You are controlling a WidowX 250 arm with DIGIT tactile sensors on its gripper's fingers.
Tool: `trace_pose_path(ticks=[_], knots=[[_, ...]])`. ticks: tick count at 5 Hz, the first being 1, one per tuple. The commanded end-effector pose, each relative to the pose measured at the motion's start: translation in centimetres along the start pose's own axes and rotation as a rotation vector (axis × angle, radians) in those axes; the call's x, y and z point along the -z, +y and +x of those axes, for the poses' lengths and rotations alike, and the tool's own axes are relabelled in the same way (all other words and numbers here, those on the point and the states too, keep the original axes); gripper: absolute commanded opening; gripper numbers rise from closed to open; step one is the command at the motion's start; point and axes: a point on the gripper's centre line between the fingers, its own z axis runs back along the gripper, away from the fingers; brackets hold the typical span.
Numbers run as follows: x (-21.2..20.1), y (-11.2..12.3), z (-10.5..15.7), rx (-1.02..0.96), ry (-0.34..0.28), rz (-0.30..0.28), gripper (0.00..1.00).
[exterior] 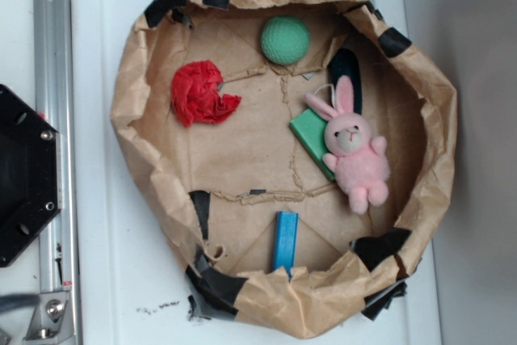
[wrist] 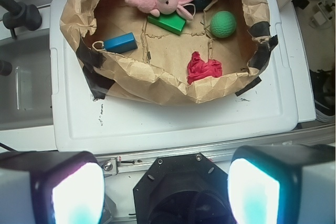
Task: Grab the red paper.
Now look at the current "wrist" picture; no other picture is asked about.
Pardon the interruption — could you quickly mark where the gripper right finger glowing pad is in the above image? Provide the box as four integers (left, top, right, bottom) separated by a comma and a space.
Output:
228, 144, 335, 223

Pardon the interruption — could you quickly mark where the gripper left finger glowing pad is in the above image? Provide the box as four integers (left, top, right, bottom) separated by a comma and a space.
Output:
1, 151, 104, 223

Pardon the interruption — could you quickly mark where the red paper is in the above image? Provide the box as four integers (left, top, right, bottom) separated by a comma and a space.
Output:
187, 51, 223, 84

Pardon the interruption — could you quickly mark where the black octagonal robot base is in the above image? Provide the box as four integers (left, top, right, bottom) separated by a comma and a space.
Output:
133, 153, 236, 223

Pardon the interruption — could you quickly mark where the white plastic bin lid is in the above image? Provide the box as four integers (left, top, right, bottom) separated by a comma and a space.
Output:
50, 0, 298, 154

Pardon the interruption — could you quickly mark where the grey plastic tub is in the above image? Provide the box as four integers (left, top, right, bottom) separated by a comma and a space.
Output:
1, 29, 53, 130

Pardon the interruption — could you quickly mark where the black sneaker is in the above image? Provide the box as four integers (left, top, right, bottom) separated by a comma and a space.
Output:
309, 68, 335, 123

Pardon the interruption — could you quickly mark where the green dimpled ball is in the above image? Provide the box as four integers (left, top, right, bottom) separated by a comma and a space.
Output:
210, 11, 237, 38

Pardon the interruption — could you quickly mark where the blue rectangular block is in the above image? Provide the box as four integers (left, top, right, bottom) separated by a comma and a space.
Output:
103, 33, 138, 54

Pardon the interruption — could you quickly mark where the white power strip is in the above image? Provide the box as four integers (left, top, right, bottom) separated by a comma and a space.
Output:
311, 1, 335, 28

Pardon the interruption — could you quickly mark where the black clamp stand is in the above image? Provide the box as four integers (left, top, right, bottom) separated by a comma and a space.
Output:
1, 0, 43, 39

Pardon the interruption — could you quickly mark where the brown paper bag tray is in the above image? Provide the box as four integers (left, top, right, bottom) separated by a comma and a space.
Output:
60, 0, 278, 105

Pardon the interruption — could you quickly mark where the green rectangular block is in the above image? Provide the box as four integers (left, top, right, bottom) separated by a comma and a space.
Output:
148, 12, 186, 35

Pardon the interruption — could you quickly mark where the dark teal object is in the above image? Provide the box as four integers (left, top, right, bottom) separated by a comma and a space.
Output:
192, 0, 212, 12

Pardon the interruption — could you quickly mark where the aluminium rail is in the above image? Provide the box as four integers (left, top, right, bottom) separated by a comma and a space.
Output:
96, 123, 335, 177

